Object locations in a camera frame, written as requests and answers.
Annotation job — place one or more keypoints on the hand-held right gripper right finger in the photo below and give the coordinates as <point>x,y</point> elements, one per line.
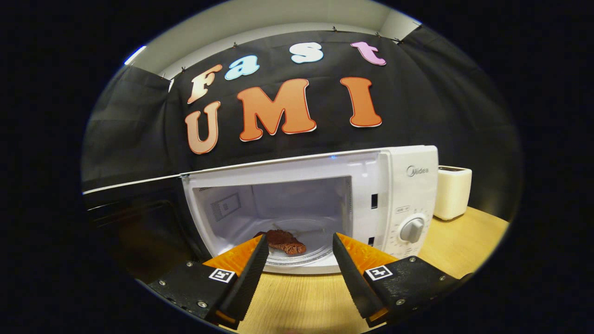
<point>352,278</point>

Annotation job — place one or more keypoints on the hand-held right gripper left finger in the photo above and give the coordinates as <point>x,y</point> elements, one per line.
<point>250,278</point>

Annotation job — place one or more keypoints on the red meat piece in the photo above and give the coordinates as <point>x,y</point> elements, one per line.
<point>283,242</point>

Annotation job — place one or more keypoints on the white microwave oven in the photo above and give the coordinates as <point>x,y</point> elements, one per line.
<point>408,195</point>

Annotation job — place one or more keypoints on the glass turntable plate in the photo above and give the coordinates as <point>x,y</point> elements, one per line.
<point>318,241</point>

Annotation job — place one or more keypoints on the white toaster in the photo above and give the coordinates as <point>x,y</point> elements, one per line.
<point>452,192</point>

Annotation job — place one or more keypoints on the narrow ceiling light panel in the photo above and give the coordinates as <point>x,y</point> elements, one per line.
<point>134,54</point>

